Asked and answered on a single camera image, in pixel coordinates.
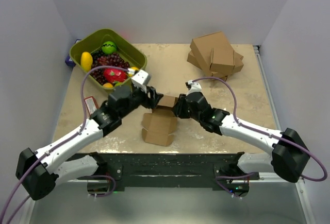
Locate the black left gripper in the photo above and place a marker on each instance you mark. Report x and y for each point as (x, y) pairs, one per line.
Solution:
(151, 102)

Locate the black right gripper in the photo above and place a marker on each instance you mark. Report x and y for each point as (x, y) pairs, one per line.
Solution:
(178, 108)

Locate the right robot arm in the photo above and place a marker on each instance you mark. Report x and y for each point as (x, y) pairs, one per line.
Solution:
(284, 152)

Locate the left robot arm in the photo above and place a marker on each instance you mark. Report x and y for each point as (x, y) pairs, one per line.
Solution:
(36, 170)

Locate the blue box behind basket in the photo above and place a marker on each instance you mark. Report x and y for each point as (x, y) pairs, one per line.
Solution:
(69, 62)

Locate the small yellow fruit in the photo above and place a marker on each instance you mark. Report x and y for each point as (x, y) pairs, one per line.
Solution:
(108, 85)

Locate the red dragon fruit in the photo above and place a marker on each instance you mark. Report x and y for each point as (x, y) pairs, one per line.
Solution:
(114, 75)

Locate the red snack packet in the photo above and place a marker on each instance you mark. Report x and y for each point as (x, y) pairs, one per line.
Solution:
(91, 104)

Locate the dark purple grape bunch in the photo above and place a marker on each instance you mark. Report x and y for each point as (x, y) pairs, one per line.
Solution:
(101, 59)

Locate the green apple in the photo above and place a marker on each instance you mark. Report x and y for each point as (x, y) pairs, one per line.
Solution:
(109, 47)

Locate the green plastic basket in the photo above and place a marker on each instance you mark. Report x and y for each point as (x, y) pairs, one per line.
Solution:
(94, 42)

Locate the yellow mango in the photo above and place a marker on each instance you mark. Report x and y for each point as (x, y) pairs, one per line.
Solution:
(86, 61)

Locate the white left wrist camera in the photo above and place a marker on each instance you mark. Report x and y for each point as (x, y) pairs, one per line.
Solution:
(141, 79)

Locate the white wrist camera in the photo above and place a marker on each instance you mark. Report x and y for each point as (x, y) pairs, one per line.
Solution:
(193, 86)
(141, 79)

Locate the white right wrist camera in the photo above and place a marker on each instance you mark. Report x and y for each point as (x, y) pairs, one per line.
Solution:
(193, 86)

